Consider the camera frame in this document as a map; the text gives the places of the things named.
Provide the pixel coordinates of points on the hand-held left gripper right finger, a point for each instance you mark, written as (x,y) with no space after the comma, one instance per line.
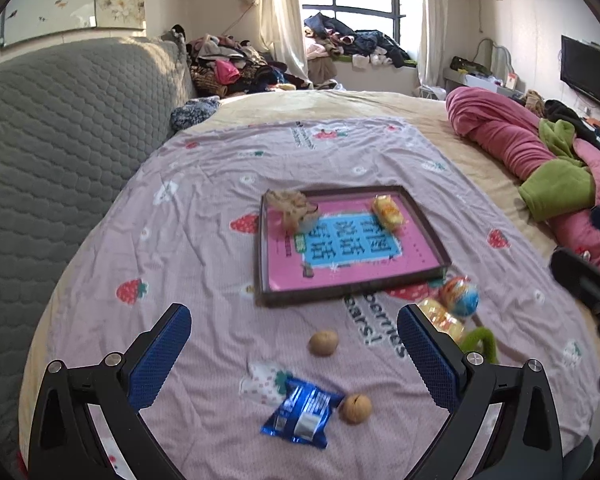
(427,360)

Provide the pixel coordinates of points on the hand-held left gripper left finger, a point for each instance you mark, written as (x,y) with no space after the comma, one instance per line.
(161,355)

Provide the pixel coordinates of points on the yellow rice cracker packet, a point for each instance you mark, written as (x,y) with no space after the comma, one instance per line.
(440,317)

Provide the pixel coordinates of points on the walnut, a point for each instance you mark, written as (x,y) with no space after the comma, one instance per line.
(356,408)
(323,343)

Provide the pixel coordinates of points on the brown tray with pink print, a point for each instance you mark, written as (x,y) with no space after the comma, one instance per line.
(330,270)

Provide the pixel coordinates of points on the blue snack packet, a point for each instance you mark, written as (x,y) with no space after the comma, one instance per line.
(300,412)

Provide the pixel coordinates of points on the green fleece blanket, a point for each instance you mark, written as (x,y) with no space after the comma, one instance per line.
(555,190)

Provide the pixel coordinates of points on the colourful egg toy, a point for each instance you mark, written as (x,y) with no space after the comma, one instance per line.
(458,296)

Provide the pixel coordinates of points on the pink strawberry printed blanket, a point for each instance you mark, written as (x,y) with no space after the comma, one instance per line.
(180,260)

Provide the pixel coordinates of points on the dark clothes heap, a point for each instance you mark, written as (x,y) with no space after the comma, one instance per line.
(575,115)

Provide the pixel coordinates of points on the pink quilt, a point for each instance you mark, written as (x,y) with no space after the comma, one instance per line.
(500,130)

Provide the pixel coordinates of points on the black television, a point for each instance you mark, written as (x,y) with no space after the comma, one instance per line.
(587,72)

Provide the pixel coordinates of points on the small yellow snack packet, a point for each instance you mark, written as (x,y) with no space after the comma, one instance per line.
(387,212)

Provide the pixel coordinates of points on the white dressing table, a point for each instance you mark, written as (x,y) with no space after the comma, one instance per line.
(475,77)

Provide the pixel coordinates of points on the small beige plush toy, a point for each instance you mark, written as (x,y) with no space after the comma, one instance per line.
(292,207)

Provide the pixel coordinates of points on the grey quilted headboard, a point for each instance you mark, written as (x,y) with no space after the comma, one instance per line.
(70,150)

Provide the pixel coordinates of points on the dark blue patterned cloth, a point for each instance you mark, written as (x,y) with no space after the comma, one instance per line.
(195,112)

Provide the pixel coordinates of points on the white curtain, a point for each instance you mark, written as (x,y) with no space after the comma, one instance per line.
(432,20)
(280,10)

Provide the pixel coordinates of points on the pile of clothes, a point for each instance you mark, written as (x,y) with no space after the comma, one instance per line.
(230,67)

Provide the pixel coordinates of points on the clothes pile on windowsill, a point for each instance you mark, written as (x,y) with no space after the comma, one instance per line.
(360,40)

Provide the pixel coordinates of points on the floral wall painting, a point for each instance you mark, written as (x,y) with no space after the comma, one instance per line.
(55,0)

